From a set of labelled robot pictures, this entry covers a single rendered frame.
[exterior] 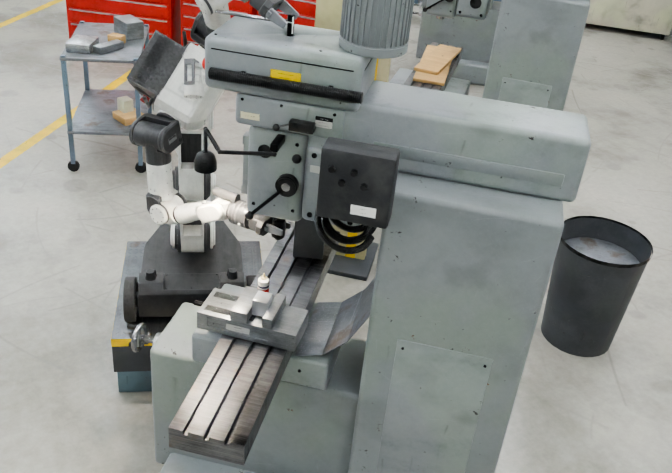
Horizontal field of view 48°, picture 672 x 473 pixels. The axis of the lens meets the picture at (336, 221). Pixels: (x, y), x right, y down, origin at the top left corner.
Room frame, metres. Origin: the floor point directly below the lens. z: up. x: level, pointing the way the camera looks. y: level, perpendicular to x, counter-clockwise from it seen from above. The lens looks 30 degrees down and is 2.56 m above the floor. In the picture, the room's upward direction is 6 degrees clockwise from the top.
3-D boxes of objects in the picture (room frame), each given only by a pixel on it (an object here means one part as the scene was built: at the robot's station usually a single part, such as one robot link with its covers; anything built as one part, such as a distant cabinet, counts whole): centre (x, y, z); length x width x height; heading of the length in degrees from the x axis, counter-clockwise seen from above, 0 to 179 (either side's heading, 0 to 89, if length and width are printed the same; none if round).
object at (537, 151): (2.10, -0.30, 1.66); 0.80 x 0.23 x 0.20; 80
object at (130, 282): (2.65, 0.86, 0.50); 0.20 x 0.05 x 0.20; 11
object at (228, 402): (2.14, 0.20, 0.86); 1.24 x 0.23 x 0.08; 170
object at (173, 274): (2.94, 0.65, 0.59); 0.64 x 0.52 x 0.33; 11
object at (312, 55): (2.19, 0.18, 1.81); 0.47 x 0.26 x 0.16; 80
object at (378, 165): (1.81, -0.05, 1.62); 0.20 x 0.09 x 0.21; 80
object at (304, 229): (2.61, 0.10, 1.00); 0.22 x 0.12 x 0.20; 0
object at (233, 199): (2.28, 0.37, 1.24); 0.11 x 0.11 x 0.11; 65
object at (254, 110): (2.18, 0.15, 1.68); 0.34 x 0.24 x 0.10; 80
